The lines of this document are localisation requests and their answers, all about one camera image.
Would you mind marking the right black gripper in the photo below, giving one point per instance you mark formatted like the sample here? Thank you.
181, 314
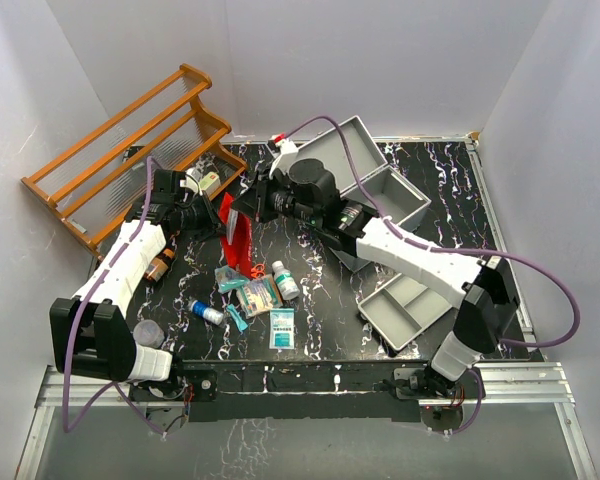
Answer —
256, 204

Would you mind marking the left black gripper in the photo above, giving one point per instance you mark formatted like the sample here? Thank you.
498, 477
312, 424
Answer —
212, 227

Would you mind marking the red first aid pouch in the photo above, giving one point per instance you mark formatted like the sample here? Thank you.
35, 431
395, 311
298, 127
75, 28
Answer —
238, 255

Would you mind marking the white green-label pill bottle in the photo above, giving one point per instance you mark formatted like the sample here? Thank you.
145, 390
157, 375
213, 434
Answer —
285, 282

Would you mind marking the bandage packet bundle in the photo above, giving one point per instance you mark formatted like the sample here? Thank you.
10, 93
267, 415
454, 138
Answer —
259, 296

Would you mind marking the clear plastic bag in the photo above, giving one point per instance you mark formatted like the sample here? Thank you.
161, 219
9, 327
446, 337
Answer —
231, 225

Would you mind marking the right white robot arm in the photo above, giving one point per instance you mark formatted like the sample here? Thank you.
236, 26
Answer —
480, 288

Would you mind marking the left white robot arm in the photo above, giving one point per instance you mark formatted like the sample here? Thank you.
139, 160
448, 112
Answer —
90, 336

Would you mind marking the white medicine box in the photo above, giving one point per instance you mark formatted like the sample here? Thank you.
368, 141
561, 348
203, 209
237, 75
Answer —
210, 184

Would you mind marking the teal mask packet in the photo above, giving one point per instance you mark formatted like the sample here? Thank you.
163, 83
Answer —
228, 279

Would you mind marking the brown glass bottle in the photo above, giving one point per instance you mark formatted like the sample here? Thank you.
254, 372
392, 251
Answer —
159, 265

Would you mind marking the blue white tube bottle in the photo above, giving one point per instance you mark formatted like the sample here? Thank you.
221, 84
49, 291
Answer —
206, 312

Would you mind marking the teal small packet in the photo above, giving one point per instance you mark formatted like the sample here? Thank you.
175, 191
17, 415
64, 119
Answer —
235, 315

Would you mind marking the grey metal case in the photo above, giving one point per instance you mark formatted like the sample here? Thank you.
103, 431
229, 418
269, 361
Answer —
397, 196

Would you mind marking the teal white wipe sachet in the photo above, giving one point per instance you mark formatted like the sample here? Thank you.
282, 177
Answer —
282, 329

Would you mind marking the wooden shelf rack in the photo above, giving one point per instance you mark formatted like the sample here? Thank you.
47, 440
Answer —
90, 186

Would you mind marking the clear plastic cup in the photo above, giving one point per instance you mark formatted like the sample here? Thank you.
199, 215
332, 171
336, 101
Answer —
148, 333

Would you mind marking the grey divider tray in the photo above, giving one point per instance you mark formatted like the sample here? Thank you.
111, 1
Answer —
402, 309

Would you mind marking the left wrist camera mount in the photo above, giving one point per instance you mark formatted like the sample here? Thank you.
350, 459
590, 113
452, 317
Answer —
189, 182

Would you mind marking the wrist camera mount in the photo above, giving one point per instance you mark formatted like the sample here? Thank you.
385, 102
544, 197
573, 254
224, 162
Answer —
189, 182
285, 154

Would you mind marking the orange handled scissors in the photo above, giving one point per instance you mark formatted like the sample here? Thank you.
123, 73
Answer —
258, 271

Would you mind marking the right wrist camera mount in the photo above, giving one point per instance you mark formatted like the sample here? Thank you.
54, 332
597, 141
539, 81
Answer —
285, 154

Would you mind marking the black base frame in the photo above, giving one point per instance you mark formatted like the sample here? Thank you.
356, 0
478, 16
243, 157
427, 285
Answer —
331, 389

